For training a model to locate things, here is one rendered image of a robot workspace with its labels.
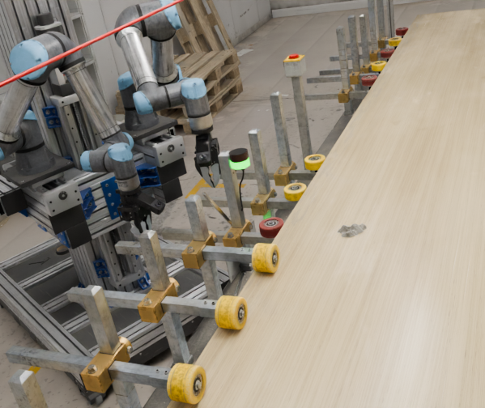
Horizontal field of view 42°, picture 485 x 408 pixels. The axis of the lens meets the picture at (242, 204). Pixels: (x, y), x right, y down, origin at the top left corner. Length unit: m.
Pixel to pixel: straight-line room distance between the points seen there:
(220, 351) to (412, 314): 0.46
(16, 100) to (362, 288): 1.30
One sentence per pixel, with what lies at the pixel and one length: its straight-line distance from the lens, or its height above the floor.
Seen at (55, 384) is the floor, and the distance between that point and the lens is 3.13.
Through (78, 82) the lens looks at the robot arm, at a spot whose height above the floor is 1.38.
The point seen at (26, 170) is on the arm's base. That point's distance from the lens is 2.53.
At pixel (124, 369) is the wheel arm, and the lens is 1.47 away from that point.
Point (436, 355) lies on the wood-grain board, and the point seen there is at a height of 0.90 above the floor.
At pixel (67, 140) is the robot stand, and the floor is 1.07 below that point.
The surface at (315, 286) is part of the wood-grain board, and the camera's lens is 1.68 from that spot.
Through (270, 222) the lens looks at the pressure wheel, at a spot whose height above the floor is 0.91.
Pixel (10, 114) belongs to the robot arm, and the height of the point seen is 1.32.
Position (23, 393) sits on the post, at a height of 1.09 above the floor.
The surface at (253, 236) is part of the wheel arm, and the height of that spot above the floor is 0.86.
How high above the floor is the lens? 1.85
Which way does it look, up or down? 26 degrees down
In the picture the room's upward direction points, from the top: 11 degrees counter-clockwise
